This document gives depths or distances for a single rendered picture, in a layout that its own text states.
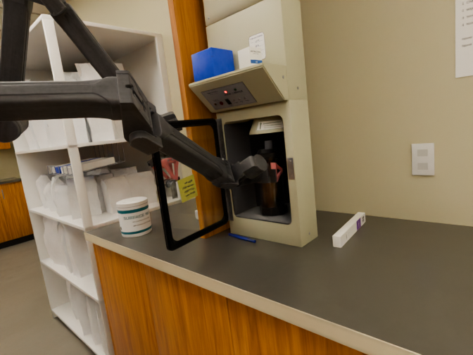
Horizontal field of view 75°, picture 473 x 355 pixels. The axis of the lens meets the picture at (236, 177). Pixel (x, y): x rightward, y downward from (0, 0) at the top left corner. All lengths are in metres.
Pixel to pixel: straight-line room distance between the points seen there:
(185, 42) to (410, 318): 1.04
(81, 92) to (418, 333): 0.73
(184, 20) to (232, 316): 0.99
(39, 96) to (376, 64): 1.09
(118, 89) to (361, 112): 0.98
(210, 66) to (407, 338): 0.85
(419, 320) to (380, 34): 0.96
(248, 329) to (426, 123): 0.90
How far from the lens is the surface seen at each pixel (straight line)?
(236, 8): 1.12
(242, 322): 0.93
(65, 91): 0.59
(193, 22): 1.26
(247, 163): 0.92
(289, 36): 1.02
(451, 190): 1.29
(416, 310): 0.77
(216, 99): 1.07
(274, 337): 0.87
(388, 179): 1.32
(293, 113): 0.98
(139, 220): 1.37
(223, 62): 1.05
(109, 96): 0.57
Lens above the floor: 1.34
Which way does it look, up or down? 9 degrees down
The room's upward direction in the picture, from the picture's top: 7 degrees counter-clockwise
